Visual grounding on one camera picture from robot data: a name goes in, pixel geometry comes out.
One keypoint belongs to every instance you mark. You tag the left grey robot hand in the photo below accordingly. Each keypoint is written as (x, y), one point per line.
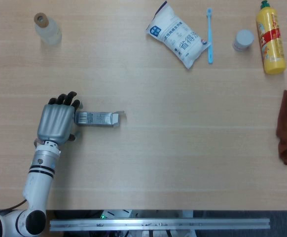
(56, 121)

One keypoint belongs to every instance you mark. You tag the small grey cardboard box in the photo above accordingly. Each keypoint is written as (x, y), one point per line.
(96, 118)

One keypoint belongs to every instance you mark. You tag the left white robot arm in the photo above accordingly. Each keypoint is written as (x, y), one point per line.
(38, 177)

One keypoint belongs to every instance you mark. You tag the clear bottle with cork cap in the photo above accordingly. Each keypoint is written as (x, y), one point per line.
(48, 32)

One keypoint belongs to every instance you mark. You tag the yellow dish soap bottle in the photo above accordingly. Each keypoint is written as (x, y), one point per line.
(273, 49)

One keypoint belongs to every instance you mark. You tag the white powder bag blue print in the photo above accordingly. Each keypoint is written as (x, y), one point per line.
(180, 39)

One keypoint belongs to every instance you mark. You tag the light blue toothbrush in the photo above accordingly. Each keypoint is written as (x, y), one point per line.
(210, 37)

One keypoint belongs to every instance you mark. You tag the small white jar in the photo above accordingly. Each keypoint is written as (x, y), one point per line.
(243, 39)

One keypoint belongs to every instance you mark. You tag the aluminium profile rail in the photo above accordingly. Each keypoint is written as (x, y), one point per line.
(158, 224)

